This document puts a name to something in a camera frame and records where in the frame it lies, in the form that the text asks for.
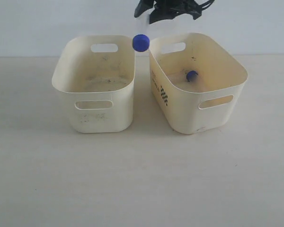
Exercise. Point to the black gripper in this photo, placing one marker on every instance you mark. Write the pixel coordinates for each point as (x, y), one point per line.
(168, 9)

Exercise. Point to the blue-capped clear tube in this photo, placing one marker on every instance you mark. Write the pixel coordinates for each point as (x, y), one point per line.
(195, 81)
(141, 41)

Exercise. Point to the cream plastic bin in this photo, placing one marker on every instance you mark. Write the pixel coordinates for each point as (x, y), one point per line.
(186, 110)
(94, 81)

